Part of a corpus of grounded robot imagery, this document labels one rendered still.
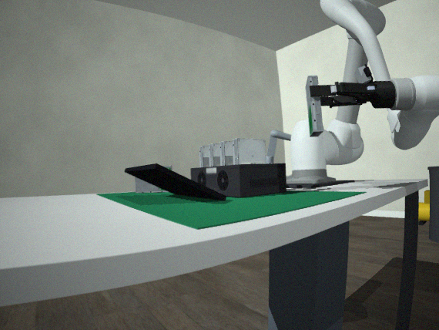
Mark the green bench mat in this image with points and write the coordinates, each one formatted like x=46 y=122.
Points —
x=202 y=213

